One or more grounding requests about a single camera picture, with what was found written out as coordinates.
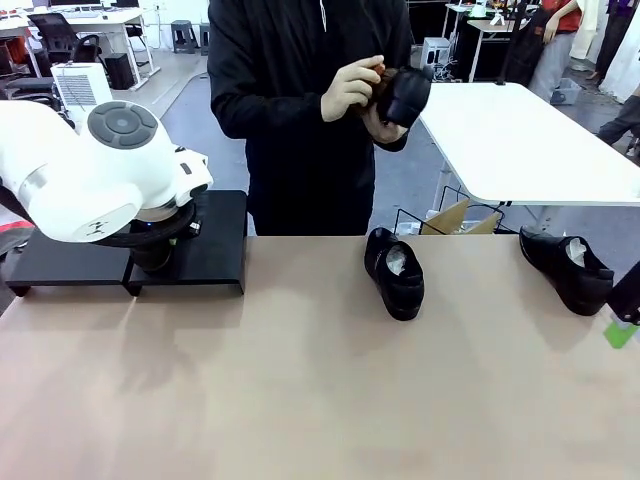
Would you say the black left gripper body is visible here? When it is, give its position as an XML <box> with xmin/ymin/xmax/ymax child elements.
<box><xmin>132</xmin><ymin>214</ymin><xmax>201</xmax><ymax>274</ymax></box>

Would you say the black leather buckle shoe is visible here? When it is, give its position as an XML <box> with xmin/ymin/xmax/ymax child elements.
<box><xmin>518</xmin><ymin>224</ymin><xmax>615</xmax><ymax>317</ymax></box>
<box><xmin>377</xmin><ymin>64</ymin><xmax>435</xmax><ymax>127</ymax></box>
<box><xmin>363</xmin><ymin>226</ymin><xmax>426</xmax><ymax>322</ymax></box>

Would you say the brown shoe brush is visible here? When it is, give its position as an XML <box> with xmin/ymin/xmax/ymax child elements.
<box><xmin>372</xmin><ymin>62</ymin><xmax>401</xmax><ymax>109</ymax></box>

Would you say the person's right forearm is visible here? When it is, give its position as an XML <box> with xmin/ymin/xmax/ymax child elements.
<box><xmin>209</xmin><ymin>87</ymin><xmax>331</xmax><ymax>145</ymax></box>

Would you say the black shoe stand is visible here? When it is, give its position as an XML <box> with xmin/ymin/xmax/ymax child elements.
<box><xmin>4</xmin><ymin>219</ymin><xmax>133</xmax><ymax>298</ymax></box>
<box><xmin>124</xmin><ymin>189</ymin><xmax>250</xmax><ymax>296</ymax></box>

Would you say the black pole stand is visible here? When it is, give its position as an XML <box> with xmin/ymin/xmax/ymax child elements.
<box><xmin>495</xmin><ymin>0</ymin><xmax>526</xmax><ymax>87</ymax></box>

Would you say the person's right hand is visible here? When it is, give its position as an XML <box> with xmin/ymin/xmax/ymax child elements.
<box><xmin>321</xmin><ymin>54</ymin><xmax>387</xmax><ymax>124</ymax></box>

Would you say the person's left hand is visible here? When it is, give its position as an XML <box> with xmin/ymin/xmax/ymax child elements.
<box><xmin>360</xmin><ymin>102</ymin><xmax>410</xmax><ymax>146</ymax></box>

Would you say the white paper shoe stuffing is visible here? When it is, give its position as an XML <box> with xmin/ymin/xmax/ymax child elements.
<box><xmin>564</xmin><ymin>237</ymin><xmax>595</xmax><ymax>269</ymax></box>
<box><xmin>385</xmin><ymin>243</ymin><xmax>416</xmax><ymax>276</ymax></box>

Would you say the person in black jacket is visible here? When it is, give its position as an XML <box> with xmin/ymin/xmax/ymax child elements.
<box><xmin>207</xmin><ymin>0</ymin><xmax>416</xmax><ymax>237</ymax></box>

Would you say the person in grey trousers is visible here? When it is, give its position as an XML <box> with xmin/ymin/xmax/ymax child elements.
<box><xmin>597</xmin><ymin>94</ymin><xmax>640</xmax><ymax>162</ymax></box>

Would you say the large white table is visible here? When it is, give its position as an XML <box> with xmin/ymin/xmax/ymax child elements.
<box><xmin>418</xmin><ymin>82</ymin><xmax>640</xmax><ymax>236</ymax></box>

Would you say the white air purifier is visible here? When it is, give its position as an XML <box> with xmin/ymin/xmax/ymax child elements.
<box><xmin>49</xmin><ymin>62</ymin><xmax>114</xmax><ymax>109</ymax></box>

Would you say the black computer tower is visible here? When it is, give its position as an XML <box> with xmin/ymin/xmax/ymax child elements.
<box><xmin>103</xmin><ymin>52</ymin><xmax>136</xmax><ymax>91</ymax></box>

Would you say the brown cardboard box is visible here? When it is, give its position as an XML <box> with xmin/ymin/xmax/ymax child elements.
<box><xmin>423</xmin><ymin>198</ymin><xmax>501</xmax><ymax>236</ymax></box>

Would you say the grey plastic bin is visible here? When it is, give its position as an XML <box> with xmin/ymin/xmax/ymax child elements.
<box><xmin>549</xmin><ymin>77</ymin><xmax>584</xmax><ymax>106</ymax></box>

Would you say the white office desk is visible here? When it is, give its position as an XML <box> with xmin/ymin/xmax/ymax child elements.
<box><xmin>0</xmin><ymin>7</ymin><xmax>162</xmax><ymax>92</ymax></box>

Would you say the black mesh office chair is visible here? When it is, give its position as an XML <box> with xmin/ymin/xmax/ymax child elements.
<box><xmin>27</xmin><ymin>12</ymin><xmax>104</xmax><ymax>76</ymax></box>

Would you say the black hanging garment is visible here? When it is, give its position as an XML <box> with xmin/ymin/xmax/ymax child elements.
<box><xmin>507</xmin><ymin>4</ymin><xmax>551</xmax><ymax>86</ymax></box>

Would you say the person in red shirt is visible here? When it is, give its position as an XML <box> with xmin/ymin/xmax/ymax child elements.
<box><xmin>529</xmin><ymin>0</ymin><xmax>585</xmax><ymax>104</ymax></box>

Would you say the person in purple top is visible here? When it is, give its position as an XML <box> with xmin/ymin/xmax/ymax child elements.
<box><xmin>594</xmin><ymin>0</ymin><xmax>640</xmax><ymax>84</ymax></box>

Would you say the wood top desk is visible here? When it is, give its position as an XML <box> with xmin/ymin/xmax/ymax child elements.
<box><xmin>467</xmin><ymin>17</ymin><xmax>541</xmax><ymax>84</ymax></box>

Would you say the white computer case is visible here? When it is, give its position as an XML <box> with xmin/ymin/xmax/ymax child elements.
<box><xmin>422</xmin><ymin>37</ymin><xmax>455</xmax><ymax>80</ymax></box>

